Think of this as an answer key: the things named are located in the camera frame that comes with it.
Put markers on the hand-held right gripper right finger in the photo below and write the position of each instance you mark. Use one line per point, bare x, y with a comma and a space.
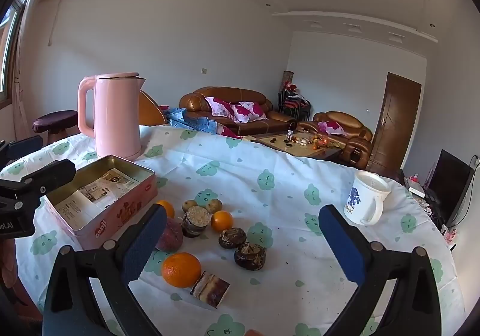
341, 246

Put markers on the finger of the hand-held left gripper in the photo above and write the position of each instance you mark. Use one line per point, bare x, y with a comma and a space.
24, 147
45, 174

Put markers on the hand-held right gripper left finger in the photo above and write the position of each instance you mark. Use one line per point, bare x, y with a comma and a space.
144, 242

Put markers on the purple passion fruit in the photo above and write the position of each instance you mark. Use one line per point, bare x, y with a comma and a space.
170, 235

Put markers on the small orange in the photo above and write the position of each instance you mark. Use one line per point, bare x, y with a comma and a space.
168, 208

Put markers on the pink metal tin box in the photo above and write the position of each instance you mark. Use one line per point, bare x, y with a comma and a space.
108, 216

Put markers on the large orange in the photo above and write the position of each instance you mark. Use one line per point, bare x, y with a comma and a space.
182, 269

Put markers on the small brown round fruit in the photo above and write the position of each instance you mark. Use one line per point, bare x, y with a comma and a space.
189, 205
213, 204

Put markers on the medium orange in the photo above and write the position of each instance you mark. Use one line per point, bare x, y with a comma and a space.
221, 220

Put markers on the dark brown round fruit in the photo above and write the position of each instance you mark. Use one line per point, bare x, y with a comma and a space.
232, 237
250, 255

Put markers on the purple cushioned stool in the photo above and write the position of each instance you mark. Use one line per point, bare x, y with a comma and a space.
54, 121

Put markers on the pale pink curtain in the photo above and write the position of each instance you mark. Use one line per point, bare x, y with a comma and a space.
17, 107

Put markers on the printed paper leaflet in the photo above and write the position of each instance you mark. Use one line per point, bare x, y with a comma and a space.
90, 193

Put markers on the white mug blue print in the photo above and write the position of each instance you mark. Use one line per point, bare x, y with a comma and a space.
365, 201

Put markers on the white cloud print tablecloth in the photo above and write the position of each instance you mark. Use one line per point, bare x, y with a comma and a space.
285, 216

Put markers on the pink electric kettle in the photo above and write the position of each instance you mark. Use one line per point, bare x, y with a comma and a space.
116, 114

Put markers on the window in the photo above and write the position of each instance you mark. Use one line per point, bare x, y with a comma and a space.
9, 39

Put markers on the brown leather armchair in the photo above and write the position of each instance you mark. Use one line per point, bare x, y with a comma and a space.
356, 133

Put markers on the floral pink pillow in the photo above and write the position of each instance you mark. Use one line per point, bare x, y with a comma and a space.
332, 127
249, 111
221, 107

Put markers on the wooden coffee table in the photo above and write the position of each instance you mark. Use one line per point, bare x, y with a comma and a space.
277, 142

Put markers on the orange brown chair back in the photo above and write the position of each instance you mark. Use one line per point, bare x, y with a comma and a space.
150, 110

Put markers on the black television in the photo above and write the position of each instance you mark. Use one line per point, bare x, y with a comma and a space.
452, 186

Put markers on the blue plaid cloth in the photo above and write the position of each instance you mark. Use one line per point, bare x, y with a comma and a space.
187, 120

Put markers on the brown wooden door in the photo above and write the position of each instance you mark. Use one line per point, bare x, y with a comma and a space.
397, 122

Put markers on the brown leather sofa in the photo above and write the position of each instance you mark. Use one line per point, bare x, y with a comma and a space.
270, 120

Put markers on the stacked black chairs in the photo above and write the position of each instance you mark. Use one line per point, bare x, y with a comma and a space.
294, 105

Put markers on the tall patterned vase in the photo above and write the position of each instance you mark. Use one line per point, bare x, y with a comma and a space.
288, 77

